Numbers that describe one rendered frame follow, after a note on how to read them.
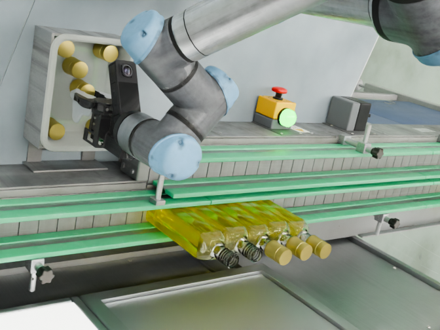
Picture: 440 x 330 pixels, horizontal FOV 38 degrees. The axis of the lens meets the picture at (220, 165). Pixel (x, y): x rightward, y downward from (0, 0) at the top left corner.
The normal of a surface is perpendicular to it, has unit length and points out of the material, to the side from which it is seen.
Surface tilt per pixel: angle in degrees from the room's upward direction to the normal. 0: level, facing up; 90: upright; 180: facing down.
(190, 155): 0
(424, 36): 77
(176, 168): 1
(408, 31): 95
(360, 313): 91
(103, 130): 0
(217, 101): 13
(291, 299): 90
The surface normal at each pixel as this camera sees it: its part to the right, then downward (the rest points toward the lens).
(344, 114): -0.77, 0.03
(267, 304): 0.18, -0.94
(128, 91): 0.65, -0.18
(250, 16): -0.22, 0.59
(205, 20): -0.45, 0.08
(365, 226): 0.60, 0.33
